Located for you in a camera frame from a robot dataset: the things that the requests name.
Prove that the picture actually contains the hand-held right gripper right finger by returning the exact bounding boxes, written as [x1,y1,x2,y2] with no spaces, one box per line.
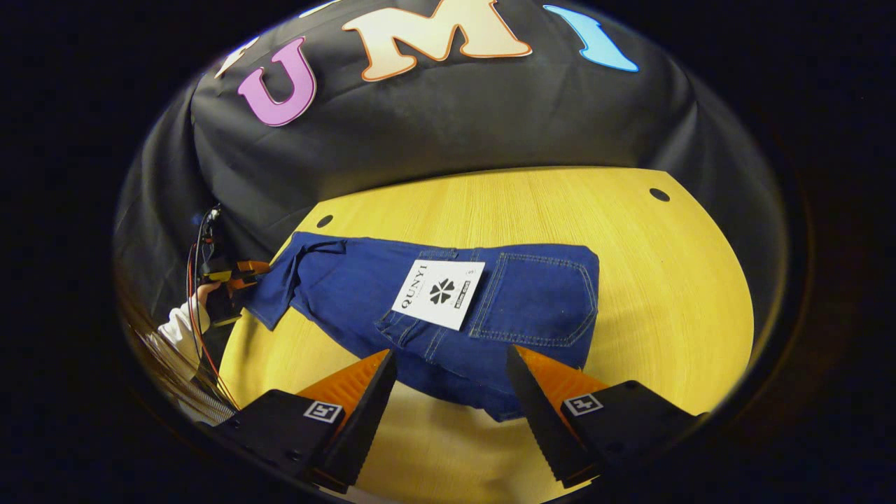
[505,344,708,489]

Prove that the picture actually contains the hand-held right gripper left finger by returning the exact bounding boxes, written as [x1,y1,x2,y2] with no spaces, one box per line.
[210,349,398,494]

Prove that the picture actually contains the blue denim jeans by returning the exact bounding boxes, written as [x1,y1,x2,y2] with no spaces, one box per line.
[241,231,601,423]

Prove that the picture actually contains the person's beige clothing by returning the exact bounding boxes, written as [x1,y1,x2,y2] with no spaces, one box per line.
[119,322,235,424]

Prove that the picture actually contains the white paper hang tag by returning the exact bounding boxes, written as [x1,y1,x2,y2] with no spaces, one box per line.
[391,259,486,331]

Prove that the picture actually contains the black backdrop cloth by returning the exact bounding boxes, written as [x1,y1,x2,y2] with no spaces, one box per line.
[112,0,788,337]

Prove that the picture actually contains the red cable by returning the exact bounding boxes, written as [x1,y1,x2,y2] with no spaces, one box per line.
[185,241,242,410]

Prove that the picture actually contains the black cable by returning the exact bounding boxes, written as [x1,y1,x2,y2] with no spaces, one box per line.
[192,209,223,330]

